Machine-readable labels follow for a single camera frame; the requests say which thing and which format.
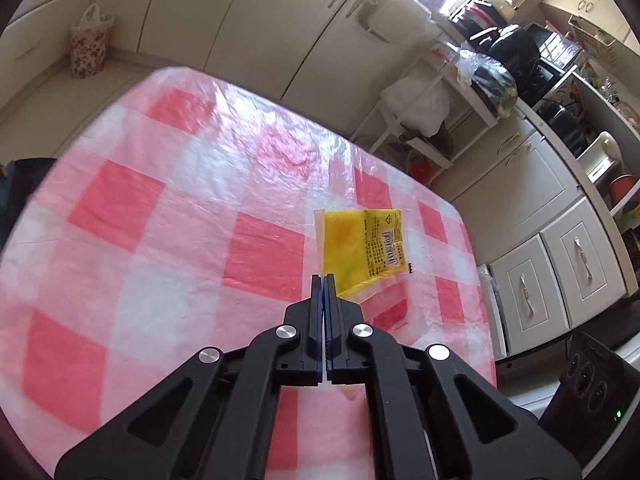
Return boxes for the yellow snack wrapper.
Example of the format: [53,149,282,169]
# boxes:
[314,209,409,302]

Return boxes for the white drawer cabinet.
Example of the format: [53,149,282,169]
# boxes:
[488,198,627,356]

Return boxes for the pink checkered tablecloth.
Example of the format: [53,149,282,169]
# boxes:
[1,68,496,471]

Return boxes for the white plastic bag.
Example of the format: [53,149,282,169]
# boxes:
[381,65,450,138]

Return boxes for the white shelf trolley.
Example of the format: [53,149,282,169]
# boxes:
[349,39,498,169]

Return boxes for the bag of vegetables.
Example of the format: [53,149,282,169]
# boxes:
[456,49,518,118]

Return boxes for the microwave oven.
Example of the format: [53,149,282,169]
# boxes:
[526,23,584,70]

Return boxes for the black air fryer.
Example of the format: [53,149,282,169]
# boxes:
[469,24,540,79]

